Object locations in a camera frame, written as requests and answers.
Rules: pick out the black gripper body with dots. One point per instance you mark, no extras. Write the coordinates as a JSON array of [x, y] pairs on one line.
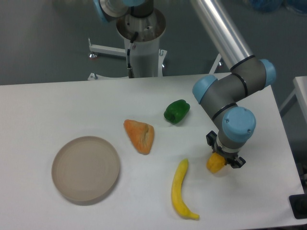
[[225, 151]]

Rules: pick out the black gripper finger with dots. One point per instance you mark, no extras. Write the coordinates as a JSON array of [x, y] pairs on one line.
[[235, 161], [211, 140]]

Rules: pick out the yellow pepper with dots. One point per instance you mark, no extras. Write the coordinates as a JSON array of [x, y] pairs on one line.
[[215, 163]]

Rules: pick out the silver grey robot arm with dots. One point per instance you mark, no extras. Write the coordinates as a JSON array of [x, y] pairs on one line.
[[218, 98]]

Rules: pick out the green pepper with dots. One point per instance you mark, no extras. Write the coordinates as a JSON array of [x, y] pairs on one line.
[[176, 111]]

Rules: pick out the yellow banana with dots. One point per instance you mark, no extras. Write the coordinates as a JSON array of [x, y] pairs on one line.
[[176, 192]]

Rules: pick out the orange bread wedge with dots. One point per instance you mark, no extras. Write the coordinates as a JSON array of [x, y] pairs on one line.
[[141, 135]]

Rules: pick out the black device at table edge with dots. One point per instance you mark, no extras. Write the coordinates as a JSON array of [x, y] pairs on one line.
[[299, 205]]

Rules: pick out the white side table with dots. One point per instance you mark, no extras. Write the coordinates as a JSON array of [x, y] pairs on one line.
[[299, 94]]

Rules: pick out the beige round plate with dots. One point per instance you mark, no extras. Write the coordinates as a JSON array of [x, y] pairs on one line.
[[86, 170]]

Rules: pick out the blue bag in background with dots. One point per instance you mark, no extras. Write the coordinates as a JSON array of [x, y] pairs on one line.
[[265, 6]]

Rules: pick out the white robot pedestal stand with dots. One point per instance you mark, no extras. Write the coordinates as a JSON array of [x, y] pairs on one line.
[[141, 33]]

